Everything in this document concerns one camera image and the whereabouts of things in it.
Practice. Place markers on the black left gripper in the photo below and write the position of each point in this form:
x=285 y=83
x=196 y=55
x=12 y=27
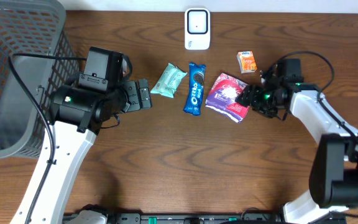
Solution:
x=134 y=96

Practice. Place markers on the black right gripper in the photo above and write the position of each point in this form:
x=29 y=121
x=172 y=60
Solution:
x=252 y=93

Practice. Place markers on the red purple snack bag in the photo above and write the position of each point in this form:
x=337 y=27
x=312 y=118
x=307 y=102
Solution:
x=222 y=97

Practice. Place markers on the small orange carton box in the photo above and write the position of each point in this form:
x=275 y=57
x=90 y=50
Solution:
x=246 y=61

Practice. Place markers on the blue Oreo cookie pack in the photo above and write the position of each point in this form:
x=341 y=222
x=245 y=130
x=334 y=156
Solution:
x=196 y=89

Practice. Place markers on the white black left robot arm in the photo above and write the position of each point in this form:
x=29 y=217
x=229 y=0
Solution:
x=77 y=117

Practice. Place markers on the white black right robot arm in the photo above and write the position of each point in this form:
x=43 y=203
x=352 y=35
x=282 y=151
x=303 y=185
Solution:
x=333 y=181

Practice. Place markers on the white barcode scanner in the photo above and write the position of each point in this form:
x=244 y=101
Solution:
x=197 y=29

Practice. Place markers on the mint green wipes pack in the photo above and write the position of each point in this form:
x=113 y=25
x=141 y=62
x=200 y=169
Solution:
x=169 y=81

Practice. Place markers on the grey plastic basket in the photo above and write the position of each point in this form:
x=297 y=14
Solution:
x=33 y=40

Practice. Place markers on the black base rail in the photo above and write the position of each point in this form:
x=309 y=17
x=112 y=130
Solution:
x=97 y=214

